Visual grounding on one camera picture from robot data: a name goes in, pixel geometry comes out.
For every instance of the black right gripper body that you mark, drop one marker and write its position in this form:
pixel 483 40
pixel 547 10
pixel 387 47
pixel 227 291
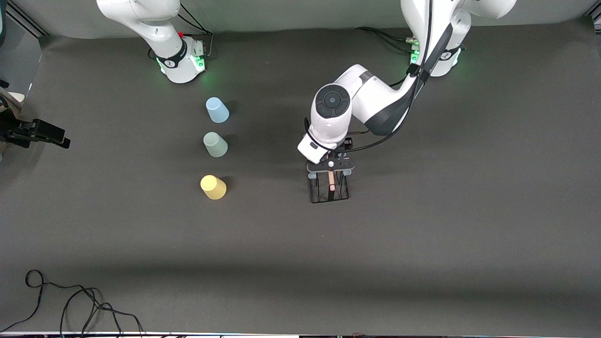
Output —
pixel 23 133

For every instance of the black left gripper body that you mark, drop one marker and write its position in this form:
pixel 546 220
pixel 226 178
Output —
pixel 346 144

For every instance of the pale green plastic cup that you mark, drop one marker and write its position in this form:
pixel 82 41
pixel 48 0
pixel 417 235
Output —
pixel 215 145

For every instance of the yellow plastic cup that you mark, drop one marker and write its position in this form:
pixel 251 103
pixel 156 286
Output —
pixel 213 188

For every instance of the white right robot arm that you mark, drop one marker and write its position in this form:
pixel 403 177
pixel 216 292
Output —
pixel 181 70

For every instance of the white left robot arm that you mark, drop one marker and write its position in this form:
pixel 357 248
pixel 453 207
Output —
pixel 371 94

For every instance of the light blue plastic cup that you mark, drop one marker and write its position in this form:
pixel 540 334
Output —
pixel 217 111

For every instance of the aluminium frame rail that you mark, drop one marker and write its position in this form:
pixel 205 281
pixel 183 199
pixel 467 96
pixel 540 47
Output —
pixel 28 21
pixel 594 18

